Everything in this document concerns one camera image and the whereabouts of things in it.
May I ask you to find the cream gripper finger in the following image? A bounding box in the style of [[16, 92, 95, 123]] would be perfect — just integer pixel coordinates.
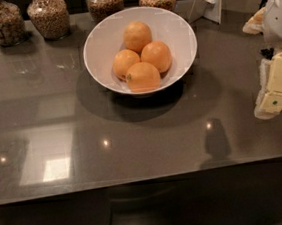
[[254, 51, 282, 120], [243, 7, 265, 35]]

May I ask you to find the orange in bowl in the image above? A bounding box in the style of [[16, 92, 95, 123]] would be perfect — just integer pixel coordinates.
[[126, 62, 161, 93], [123, 21, 152, 53], [112, 49, 141, 80], [141, 40, 173, 73]]

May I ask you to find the back orange in bowl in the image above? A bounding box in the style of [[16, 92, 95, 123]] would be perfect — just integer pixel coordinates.
[[123, 21, 152, 53]]

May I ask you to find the left orange in bowl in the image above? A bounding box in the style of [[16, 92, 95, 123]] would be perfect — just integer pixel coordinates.
[[112, 49, 141, 80]]

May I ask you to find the black cable under table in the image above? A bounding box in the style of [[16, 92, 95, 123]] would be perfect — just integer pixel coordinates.
[[97, 201, 115, 225]]

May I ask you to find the white ceramic bowl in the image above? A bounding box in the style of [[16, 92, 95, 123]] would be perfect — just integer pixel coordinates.
[[83, 7, 198, 97]]

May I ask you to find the leftmost glass grain jar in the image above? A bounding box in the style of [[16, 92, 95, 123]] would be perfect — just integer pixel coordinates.
[[0, 0, 27, 47]]

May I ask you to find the right orange in bowl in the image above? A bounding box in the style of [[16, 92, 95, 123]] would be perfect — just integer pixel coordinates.
[[141, 40, 173, 73]]

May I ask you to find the front orange in bowl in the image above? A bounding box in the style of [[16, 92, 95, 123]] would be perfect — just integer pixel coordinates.
[[126, 62, 161, 93]]

